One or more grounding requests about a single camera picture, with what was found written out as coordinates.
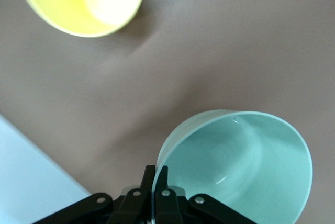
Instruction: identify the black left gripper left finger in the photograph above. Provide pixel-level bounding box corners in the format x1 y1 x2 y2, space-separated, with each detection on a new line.
32 165 157 224

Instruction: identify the mint green bowl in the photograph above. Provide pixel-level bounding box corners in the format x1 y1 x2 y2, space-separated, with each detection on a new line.
152 109 314 224

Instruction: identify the yellow plastic cup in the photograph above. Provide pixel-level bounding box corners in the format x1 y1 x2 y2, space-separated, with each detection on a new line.
13 0 146 38

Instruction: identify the clear plastic bin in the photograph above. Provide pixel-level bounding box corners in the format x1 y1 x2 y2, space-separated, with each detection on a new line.
0 113 92 224

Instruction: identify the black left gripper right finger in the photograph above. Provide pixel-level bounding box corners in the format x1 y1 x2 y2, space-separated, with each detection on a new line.
153 165 255 224

